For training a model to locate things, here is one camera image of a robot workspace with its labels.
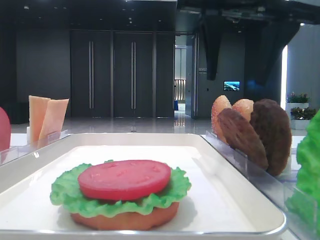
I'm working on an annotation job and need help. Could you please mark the orange cheese slice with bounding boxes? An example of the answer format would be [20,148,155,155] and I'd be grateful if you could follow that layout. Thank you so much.
[39,99,69,140]
[28,95,51,143]

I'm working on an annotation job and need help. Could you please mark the sesame bun right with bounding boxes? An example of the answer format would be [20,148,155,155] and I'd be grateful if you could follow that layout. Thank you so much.
[232,98,254,121]

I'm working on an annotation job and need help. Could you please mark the green lettuce leaf on stack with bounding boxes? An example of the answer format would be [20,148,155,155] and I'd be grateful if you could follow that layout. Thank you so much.
[50,163,192,218]

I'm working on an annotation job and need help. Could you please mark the clear acrylic rack right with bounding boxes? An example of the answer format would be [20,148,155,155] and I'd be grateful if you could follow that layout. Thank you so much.
[205,130,320,240]

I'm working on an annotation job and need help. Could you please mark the white rectangular tray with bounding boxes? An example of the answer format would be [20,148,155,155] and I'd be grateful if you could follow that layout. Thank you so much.
[0,133,287,240]

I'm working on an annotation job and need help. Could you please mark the sesame bun left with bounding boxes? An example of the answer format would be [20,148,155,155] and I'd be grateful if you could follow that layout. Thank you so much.
[211,95,232,144]

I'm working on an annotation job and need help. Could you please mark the bottom bun slice on tray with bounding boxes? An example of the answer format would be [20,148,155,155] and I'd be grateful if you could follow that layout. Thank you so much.
[70,202,180,231]

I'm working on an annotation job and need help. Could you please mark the clear acrylic rack left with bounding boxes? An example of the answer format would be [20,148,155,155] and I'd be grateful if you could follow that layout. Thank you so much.
[0,127,70,165]

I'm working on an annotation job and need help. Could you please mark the orange cheese slice right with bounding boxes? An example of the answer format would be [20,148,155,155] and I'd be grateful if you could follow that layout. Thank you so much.
[39,99,69,140]

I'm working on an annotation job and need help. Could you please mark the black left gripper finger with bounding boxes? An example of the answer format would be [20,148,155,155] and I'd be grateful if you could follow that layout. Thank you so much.
[200,15,223,81]

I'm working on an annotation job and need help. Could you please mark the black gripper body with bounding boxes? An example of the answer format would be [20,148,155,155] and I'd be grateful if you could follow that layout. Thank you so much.
[176,0,320,33]

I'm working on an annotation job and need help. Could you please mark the red tomato slice on stack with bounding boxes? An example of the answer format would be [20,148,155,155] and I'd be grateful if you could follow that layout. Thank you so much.
[77,160,171,201]

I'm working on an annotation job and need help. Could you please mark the sesame bun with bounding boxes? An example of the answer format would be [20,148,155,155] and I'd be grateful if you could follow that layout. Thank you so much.
[232,98,254,121]
[211,95,232,144]

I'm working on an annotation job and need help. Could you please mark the clear acrylic rack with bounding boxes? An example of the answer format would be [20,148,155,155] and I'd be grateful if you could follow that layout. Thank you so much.
[205,130,320,240]
[0,127,70,165]

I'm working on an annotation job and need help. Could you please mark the potted flower planter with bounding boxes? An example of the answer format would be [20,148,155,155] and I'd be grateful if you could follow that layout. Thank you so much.
[285,92,317,130]

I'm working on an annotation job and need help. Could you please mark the orange cheese slice left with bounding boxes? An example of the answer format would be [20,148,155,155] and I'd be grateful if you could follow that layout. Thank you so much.
[28,95,51,143]

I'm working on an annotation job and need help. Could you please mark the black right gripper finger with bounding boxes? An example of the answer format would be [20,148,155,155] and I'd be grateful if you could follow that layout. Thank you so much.
[251,23,300,85]

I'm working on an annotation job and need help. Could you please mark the red tomato slice in holder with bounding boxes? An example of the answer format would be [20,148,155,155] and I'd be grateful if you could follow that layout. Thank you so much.
[0,107,11,152]

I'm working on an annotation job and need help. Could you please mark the wall display screen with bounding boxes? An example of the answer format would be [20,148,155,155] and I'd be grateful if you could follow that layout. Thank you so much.
[223,81,240,92]

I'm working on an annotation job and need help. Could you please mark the green lettuce leaf in holder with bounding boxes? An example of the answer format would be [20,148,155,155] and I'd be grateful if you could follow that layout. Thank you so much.
[286,112,320,235]

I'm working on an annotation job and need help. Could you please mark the brown meat patty rear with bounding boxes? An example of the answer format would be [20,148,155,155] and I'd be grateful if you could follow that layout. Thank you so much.
[249,98,292,176]

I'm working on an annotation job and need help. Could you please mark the brown meat patty front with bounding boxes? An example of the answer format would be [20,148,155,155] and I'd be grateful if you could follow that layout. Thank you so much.
[217,108,269,170]

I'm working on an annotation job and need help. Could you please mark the brown meat patty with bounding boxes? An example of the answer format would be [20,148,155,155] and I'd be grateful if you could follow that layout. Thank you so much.
[249,98,292,176]
[217,108,269,170]

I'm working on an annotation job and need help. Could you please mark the dark double doors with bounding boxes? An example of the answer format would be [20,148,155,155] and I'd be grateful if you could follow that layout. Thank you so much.
[70,30,175,118]

